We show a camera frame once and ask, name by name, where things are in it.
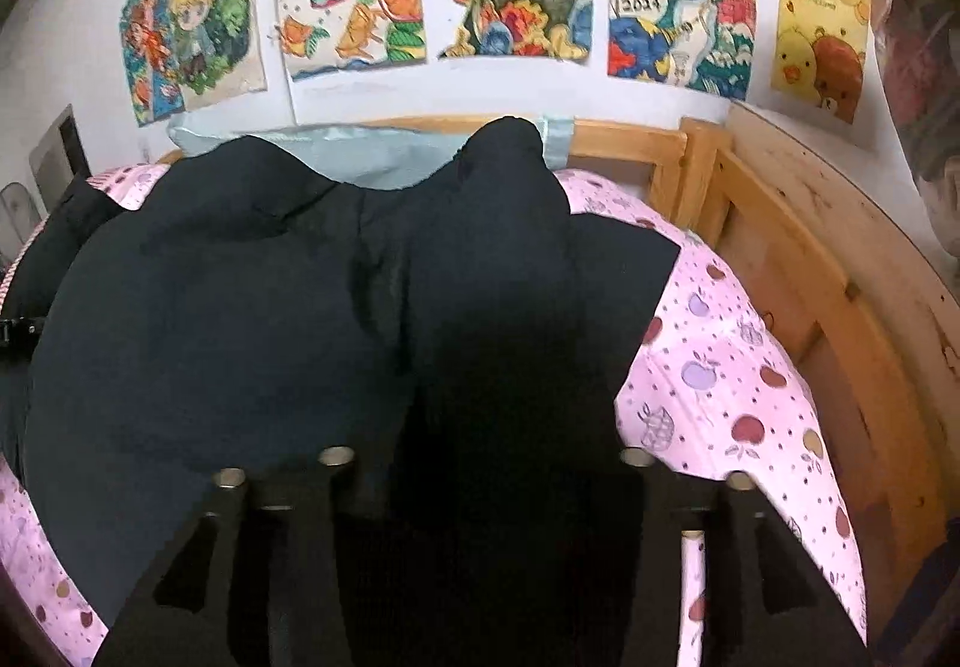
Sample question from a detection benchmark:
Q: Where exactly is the cartoon characters wall poster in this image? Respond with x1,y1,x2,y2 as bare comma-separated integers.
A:
118,0,269,128

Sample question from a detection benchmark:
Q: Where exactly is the clear plastic bag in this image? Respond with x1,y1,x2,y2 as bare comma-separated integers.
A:
870,0,960,241

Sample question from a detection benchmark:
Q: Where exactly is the wooden bed frame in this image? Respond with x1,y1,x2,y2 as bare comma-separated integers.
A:
157,101,960,638

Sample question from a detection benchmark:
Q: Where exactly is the pink fruit-print bed sheet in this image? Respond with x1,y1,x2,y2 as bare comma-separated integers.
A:
0,161,871,667

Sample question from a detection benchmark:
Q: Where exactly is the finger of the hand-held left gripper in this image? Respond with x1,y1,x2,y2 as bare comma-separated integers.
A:
0,314,46,347

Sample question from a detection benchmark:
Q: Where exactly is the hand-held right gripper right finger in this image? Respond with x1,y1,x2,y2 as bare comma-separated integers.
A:
619,446,872,667

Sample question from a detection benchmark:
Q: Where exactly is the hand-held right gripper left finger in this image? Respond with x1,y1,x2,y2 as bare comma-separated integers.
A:
97,446,361,667

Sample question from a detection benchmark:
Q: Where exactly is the yellow bears wall poster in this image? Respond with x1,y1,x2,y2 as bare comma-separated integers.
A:
769,0,875,127

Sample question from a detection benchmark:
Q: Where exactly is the black jacket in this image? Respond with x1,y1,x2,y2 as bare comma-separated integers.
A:
0,116,683,667

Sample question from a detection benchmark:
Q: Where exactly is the light blue pillow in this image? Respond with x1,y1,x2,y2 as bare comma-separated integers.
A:
166,116,575,192

